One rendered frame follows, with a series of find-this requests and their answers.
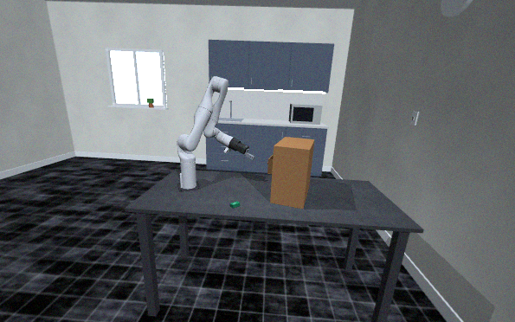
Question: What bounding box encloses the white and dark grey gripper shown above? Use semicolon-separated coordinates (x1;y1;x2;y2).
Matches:
222;135;254;159

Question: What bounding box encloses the light wood drawer with round knob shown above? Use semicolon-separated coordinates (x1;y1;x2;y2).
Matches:
267;155;274;174

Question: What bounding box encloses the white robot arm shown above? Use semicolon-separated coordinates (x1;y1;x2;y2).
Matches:
177;76;229;189

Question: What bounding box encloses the tan wooden chest of drawers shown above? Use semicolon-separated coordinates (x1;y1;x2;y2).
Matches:
270;137;315;209

